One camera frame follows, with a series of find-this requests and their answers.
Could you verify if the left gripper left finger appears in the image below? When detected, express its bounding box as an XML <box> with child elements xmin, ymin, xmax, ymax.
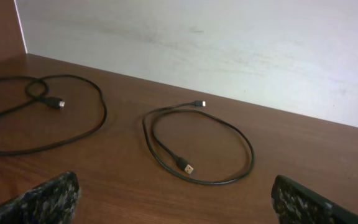
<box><xmin>0</xmin><ymin>171</ymin><xmax>80</xmax><ymax>224</ymax></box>

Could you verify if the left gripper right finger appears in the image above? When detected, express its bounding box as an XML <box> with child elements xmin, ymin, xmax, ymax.
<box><xmin>271</xmin><ymin>175</ymin><xmax>358</xmax><ymax>224</ymax></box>

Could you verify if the thick black usb cable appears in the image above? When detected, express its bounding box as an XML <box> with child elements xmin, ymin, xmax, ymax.
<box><xmin>0</xmin><ymin>73</ymin><xmax>108</xmax><ymax>157</ymax></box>

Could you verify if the thin black usb cable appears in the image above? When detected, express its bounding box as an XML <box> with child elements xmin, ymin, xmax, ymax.
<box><xmin>142</xmin><ymin>100</ymin><xmax>255</xmax><ymax>187</ymax></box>

